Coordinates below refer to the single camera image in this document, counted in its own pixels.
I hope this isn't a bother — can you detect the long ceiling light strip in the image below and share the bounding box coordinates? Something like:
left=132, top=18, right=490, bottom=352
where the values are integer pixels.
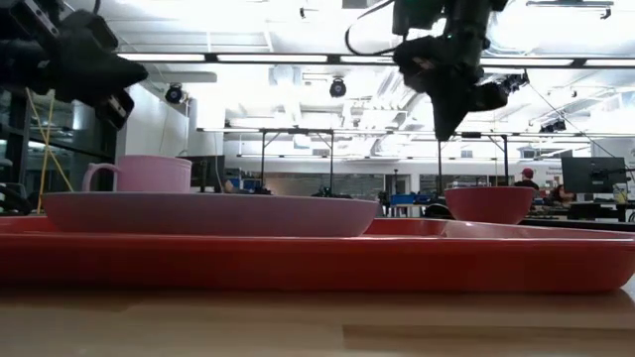
left=116, top=52, right=635, bottom=69

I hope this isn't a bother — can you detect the pink plastic cup with handle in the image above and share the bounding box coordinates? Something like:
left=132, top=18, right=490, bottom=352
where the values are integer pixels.
left=81, top=155, right=193, bottom=194

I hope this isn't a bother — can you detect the black background desk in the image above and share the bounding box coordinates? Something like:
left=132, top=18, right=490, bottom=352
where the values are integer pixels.
left=568, top=200, right=635, bottom=223

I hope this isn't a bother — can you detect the lilac plastic plate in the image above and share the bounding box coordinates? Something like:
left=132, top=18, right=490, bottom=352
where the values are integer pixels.
left=42, top=191, right=381, bottom=238

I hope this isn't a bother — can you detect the blue storage bin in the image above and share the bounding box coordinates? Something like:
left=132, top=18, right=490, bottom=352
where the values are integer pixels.
left=390, top=193, right=433, bottom=206

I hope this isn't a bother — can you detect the dark glass partition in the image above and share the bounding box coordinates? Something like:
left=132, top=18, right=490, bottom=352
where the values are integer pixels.
left=0, top=73, right=123, bottom=215

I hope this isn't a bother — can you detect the black computer monitor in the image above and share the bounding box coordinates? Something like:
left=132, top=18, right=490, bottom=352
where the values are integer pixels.
left=561, top=157, right=628, bottom=194

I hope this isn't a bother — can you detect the red plastic tray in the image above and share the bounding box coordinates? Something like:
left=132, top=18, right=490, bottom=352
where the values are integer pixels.
left=0, top=215, right=635, bottom=294

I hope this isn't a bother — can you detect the person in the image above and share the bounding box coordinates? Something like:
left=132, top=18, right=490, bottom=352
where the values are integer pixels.
left=549, top=183, right=572, bottom=205
left=513, top=167, right=541, bottom=192

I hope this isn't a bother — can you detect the magenta plastic bowl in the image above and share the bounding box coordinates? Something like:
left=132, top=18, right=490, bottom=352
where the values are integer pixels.
left=444, top=185, right=536, bottom=226

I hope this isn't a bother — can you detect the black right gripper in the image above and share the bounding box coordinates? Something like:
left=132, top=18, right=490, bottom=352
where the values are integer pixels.
left=394, top=37, right=510, bottom=142

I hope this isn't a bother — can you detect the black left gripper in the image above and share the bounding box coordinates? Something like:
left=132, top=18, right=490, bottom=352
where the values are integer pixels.
left=9, top=0, right=149, bottom=131

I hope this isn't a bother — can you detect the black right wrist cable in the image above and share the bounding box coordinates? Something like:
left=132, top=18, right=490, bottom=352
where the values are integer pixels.
left=344, top=0, right=398, bottom=57

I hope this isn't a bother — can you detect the grey ceiling rail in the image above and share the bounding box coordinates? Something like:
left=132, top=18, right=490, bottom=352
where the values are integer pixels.
left=525, top=0, right=615, bottom=21

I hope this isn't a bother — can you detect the yellow cable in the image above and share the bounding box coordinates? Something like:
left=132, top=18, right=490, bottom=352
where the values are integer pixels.
left=24, top=88, right=75, bottom=215

